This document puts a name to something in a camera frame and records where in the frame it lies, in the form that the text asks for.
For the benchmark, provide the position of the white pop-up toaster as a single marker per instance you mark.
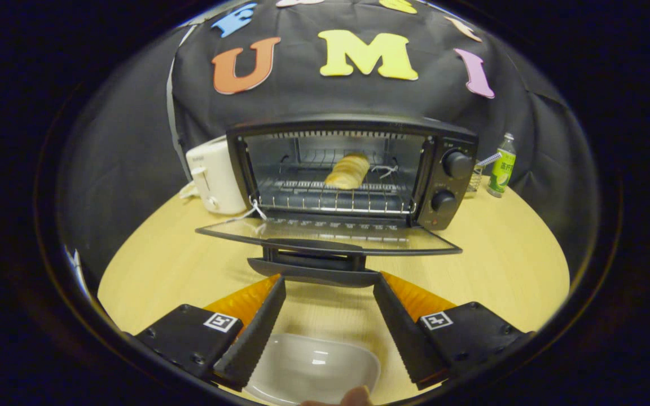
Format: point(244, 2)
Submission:
point(215, 175)

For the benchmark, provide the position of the black backdrop cloth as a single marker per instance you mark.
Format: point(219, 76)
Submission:
point(302, 96)

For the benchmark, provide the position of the green label drink bottle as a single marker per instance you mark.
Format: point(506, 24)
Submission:
point(502, 169)

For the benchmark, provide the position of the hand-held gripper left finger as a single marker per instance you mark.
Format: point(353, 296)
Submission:
point(251, 341)

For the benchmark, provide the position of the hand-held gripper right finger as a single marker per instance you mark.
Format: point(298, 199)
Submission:
point(409, 338)

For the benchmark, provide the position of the white plate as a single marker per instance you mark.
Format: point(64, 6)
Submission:
point(313, 366)

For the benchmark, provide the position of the black toaster oven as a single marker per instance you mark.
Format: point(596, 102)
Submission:
point(443, 181)

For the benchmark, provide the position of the golden bread roll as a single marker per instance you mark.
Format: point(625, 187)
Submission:
point(347, 171)

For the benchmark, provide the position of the white striped stick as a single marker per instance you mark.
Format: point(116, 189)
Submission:
point(489, 159)

